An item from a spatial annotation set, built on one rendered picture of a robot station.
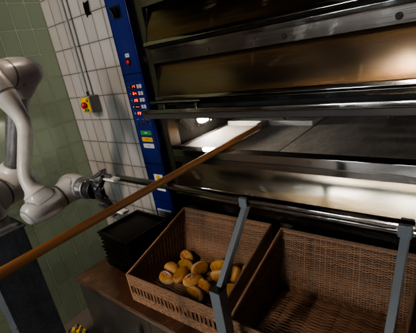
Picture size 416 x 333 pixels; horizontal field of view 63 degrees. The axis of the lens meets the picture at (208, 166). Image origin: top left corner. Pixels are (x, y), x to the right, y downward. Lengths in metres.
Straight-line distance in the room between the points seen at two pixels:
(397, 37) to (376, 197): 0.56
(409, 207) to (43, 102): 2.09
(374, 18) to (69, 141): 1.97
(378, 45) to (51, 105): 1.94
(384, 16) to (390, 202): 0.63
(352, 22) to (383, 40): 0.11
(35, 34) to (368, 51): 1.94
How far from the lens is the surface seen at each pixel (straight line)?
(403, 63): 1.23
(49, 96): 2.47
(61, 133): 2.50
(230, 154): 1.61
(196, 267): 1.78
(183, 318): 1.59
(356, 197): 1.42
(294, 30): 1.33
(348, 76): 1.27
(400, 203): 1.39
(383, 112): 1.12
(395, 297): 0.97
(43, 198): 1.50
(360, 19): 1.26
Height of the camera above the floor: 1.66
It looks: 19 degrees down
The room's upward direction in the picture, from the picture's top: 10 degrees counter-clockwise
